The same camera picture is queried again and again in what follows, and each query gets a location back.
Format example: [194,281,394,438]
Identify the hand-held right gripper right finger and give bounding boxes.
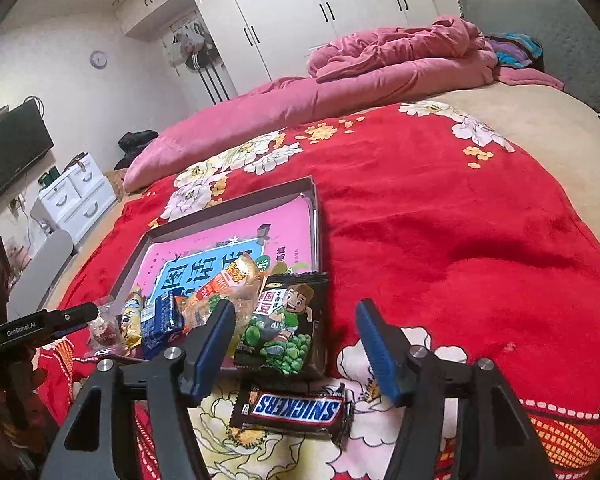
[355,299,548,480]

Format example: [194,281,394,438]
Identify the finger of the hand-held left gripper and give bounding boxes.
[34,322,101,347]
[40,302,101,333]

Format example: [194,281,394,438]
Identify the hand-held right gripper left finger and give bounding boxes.
[40,300,237,480]

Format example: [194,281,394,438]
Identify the small clear dark snack packet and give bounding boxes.
[85,297,127,361]

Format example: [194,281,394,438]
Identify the yellow cartoon snack packet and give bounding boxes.
[120,284,147,348]

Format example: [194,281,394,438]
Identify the blue biscuit packet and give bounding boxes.
[140,292,186,361]

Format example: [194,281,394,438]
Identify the orange bread packet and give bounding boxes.
[180,252,271,341]

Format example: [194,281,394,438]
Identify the black green-pea snack packet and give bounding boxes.
[234,271,330,380]

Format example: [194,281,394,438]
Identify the shallow grey cardboard tray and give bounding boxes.
[107,175,321,371]

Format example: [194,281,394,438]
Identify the brown chocolate bar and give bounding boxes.
[230,382,353,450]

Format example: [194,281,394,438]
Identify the white drawer cabinet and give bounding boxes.
[30,155,117,246]

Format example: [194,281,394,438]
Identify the red floral blanket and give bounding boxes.
[35,102,600,480]

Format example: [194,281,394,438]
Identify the brown wicker basket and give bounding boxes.
[105,170,128,201]

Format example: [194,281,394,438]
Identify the pink and blue book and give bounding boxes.
[130,195,316,311]

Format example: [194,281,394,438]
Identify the black bag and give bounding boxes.
[114,130,160,171]

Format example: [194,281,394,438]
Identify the pink quilt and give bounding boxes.
[124,17,563,193]

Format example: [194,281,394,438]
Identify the hanging bags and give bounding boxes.
[165,20,216,68]

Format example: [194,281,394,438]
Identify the purple and teal cloth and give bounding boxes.
[487,34,543,71]

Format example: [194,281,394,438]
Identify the white wardrobe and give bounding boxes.
[115,0,441,106]

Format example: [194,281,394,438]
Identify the grey padded headboard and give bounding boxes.
[456,0,600,111]

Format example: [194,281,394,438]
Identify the black wall television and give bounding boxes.
[0,97,55,211]

